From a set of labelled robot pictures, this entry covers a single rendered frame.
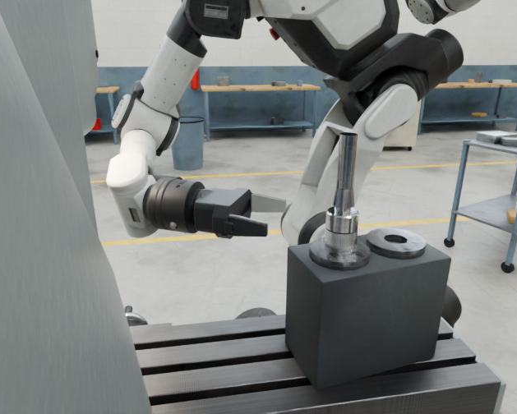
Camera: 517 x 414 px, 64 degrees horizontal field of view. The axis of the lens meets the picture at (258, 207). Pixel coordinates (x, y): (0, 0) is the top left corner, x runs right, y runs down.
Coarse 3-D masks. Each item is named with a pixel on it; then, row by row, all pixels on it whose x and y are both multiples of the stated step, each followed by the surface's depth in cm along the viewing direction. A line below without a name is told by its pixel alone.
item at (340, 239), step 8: (328, 224) 60; (336, 224) 59; (344, 224) 58; (352, 224) 58; (328, 232) 60; (336, 232) 59; (344, 232) 59; (352, 232) 59; (328, 240) 60; (336, 240) 59; (344, 240) 59; (352, 240) 59; (328, 248) 61; (336, 248) 60; (344, 248) 60; (352, 248) 60
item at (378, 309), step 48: (384, 240) 65; (288, 288) 68; (336, 288) 57; (384, 288) 60; (432, 288) 63; (288, 336) 70; (336, 336) 60; (384, 336) 63; (432, 336) 67; (336, 384) 63
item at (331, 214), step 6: (330, 210) 60; (354, 210) 60; (330, 216) 59; (336, 216) 58; (342, 216) 58; (348, 216) 58; (354, 216) 58; (336, 222) 58; (342, 222) 58; (348, 222) 58; (354, 222) 59
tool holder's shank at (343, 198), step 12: (348, 132) 57; (348, 144) 55; (348, 156) 56; (348, 168) 57; (336, 180) 58; (348, 180) 57; (336, 192) 58; (348, 192) 58; (336, 204) 59; (348, 204) 58
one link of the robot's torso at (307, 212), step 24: (384, 96) 90; (408, 96) 90; (336, 120) 104; (360, 120) 90; (384, 120) 91; (312, 144) 104; (336, 144) 102; (360, 144) 92; (384, 144) 94; (312, 168) 104; (336, 168) 95; (360, 168) 97; (312, 192) 98; (288, 216) 105; (312, 216) 98; (288, 240) 106
